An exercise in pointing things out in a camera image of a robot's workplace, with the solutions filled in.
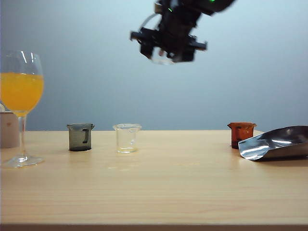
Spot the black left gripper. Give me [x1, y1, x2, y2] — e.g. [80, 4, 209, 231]
[130, 0, 208, 63]

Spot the clear glass measuring cup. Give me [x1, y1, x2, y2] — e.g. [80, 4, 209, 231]
[148, 47, 178, 66]
[113, 123, 142, 154]

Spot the amber measuring cup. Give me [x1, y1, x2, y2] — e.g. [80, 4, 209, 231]
[227, 122, 258, 150]

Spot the gray tinted measuring cup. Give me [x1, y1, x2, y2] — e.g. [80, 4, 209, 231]
[66, 123, 96, 152]

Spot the wine glass with orange juice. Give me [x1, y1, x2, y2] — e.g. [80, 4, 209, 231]
[0, 50, 45, 168]

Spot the beige paper cup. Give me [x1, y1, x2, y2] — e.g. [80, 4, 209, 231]
[0, 112, 21, 149]

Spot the shiny metal scoop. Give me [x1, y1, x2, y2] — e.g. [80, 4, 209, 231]
[238, 125, 308, 162]

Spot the black cable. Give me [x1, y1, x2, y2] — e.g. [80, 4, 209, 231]
[139, 12, 160, 31]

